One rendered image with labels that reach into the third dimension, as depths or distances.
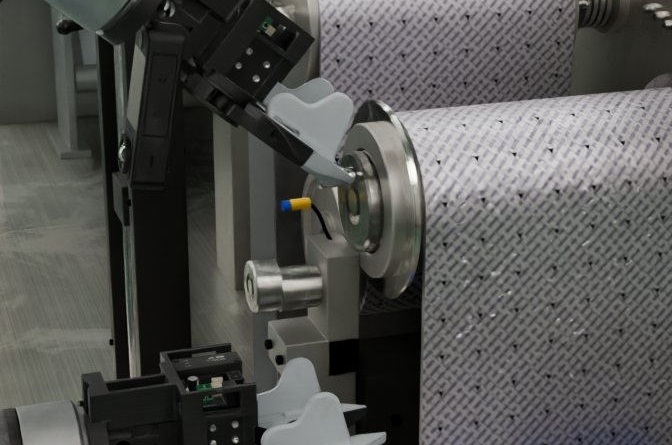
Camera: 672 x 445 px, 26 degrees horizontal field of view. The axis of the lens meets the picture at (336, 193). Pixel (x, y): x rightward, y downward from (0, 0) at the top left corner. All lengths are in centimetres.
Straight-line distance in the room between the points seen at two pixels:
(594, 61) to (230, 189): 54
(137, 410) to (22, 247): 102
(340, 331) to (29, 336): 68
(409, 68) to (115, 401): 42
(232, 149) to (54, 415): 81
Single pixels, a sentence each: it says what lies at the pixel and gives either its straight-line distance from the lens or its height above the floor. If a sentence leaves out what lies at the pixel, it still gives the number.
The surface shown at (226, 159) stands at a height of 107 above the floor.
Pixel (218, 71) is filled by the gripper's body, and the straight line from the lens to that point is 98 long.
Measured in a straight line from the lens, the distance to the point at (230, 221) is 180.
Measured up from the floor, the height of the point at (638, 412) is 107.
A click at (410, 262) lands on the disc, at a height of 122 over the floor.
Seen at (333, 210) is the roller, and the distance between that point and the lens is 119.
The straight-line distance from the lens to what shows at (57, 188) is 205.
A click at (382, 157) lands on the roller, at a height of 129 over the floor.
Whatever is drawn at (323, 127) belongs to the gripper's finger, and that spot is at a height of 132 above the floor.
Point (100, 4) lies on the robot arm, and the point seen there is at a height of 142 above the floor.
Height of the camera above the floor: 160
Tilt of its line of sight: 19 degrees down
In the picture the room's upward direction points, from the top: straight up
